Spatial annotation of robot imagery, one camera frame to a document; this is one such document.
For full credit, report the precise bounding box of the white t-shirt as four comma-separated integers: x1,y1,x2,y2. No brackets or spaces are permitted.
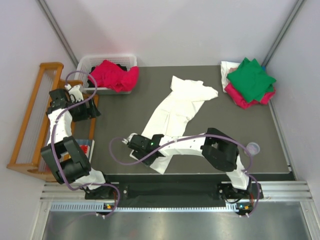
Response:
220,61,240,93
129,75,219,175

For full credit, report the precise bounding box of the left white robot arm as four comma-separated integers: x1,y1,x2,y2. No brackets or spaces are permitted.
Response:
40,84,114,199

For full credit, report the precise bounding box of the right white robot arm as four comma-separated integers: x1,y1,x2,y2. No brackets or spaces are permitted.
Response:
126,128,252,199

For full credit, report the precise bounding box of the white plastic laundry basket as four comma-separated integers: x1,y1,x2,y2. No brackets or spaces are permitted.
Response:
74,54,139,95

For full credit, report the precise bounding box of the colourful book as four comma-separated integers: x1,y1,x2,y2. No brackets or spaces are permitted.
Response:
76,139,95,163

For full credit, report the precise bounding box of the pink t-shirt in basket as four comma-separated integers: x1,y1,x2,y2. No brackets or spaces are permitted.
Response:
90,60,139,93

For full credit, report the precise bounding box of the wooden rack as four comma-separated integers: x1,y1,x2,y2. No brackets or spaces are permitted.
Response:
6,61,100,183

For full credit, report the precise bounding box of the folded pink t-shirt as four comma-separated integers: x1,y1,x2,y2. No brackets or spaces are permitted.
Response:
224,83,276,109

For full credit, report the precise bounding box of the clear plastic cup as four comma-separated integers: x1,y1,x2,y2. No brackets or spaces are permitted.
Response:
246,142,261,156

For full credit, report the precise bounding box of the folded white t-shirt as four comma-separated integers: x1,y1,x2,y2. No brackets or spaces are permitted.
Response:
220,61,240,93

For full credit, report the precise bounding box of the folded green t-shirt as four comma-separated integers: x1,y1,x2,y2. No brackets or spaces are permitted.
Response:
226,57,276,103

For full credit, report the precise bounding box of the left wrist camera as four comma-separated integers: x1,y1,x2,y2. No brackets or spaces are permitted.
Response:
64,84,84,103

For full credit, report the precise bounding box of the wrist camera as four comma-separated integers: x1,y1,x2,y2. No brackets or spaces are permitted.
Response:
122,133,137,145
64,84,84,103

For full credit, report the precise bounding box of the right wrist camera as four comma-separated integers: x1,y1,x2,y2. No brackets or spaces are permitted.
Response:
122,133,137,145

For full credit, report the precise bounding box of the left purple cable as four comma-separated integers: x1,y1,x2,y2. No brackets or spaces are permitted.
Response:
48,71,122,218

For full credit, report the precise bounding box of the purple cable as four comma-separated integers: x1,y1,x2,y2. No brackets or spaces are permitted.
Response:
48,71,122,218
109,134,262,218

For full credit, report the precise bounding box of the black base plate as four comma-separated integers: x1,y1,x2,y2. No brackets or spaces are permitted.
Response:
84,173,265,208

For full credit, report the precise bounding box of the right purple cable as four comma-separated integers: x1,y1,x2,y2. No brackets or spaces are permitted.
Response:
109,134,262,218

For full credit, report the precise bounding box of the white slotted cable duct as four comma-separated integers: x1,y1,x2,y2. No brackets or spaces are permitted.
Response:
50,202,249,213

